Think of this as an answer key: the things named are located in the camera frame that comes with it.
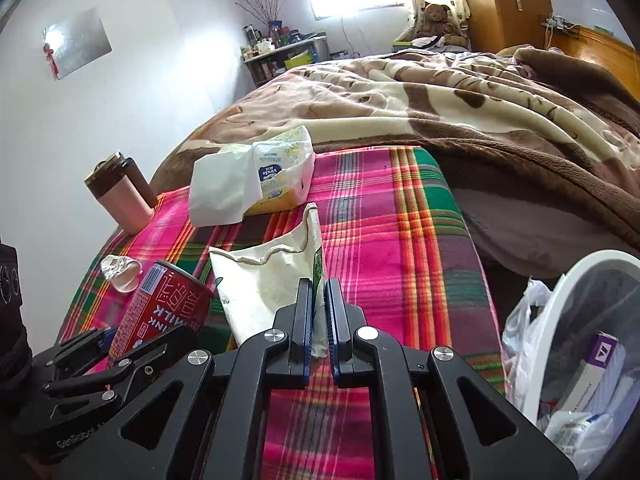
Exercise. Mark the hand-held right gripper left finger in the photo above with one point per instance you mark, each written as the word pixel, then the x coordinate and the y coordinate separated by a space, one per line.
pixel 305 330

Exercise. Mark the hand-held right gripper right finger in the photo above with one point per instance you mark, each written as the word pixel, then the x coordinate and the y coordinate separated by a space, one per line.
pixel 334 330

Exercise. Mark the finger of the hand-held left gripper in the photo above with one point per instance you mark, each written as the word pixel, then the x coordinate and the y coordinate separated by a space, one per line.
pixel 75 350
pixel 100 380

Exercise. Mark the red drink can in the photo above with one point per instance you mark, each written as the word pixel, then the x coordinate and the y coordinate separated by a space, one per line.
pixel 165 305

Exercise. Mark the white purple medicine box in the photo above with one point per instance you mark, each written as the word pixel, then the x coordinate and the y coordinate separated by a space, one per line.
pixel 595 365

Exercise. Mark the white trash bin with bag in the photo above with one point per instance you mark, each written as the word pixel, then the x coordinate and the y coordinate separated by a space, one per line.
pixel 520 330

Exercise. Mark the pink plaid blanket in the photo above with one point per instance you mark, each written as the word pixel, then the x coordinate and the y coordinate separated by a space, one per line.
pixel 390 240

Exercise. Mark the pink mug with brown lid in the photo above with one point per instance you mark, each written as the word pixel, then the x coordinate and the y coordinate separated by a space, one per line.
pixel 125 205

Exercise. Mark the yellow tissue pack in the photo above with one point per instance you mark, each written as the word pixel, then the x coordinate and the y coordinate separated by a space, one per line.
pixel 285 170

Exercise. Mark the grey bed sheet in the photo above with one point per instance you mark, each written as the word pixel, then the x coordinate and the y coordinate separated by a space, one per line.
pixel 525 230

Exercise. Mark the brown beige blanket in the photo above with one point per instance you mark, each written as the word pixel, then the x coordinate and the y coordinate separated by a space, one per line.
pixel 450 110

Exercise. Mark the white shelf desk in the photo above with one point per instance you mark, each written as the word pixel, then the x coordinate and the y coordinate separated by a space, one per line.
pixel 285 60

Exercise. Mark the row of bottles and jars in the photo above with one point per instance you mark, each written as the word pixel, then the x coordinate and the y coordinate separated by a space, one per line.
pixel 272 40

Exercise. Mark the red hanging ornament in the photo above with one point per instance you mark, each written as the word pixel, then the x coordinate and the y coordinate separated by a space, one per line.
pixel 50 57

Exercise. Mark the vase of bare branches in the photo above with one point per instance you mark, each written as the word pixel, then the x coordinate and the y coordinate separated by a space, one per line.
pixel 267 7

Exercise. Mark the brown teddy bear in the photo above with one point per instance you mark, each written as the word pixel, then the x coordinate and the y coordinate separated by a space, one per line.
pixel 440 22

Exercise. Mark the wooden wardrobe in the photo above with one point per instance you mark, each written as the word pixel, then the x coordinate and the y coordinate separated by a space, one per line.
pixel 505 5

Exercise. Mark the white power strip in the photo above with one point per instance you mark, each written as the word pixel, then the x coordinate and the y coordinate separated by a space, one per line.
pixel 557 22

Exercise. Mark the wooden headboard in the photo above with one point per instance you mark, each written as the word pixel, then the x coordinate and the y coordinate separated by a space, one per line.
pixel 600 52

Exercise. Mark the silver wall panel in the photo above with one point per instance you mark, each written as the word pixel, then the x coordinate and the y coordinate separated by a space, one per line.
pixel 80 42

